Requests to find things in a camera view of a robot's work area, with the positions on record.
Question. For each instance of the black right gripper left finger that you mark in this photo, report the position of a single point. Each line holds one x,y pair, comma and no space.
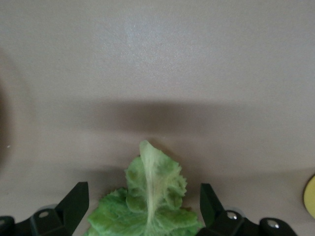
49,221

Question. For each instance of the yellow squeeze bottle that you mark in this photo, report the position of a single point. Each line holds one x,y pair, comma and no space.
310,196

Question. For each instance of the green lettuce leaf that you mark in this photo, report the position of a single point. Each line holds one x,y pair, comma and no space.
152,196

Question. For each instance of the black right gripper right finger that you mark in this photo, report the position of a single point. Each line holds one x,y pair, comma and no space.
233,226

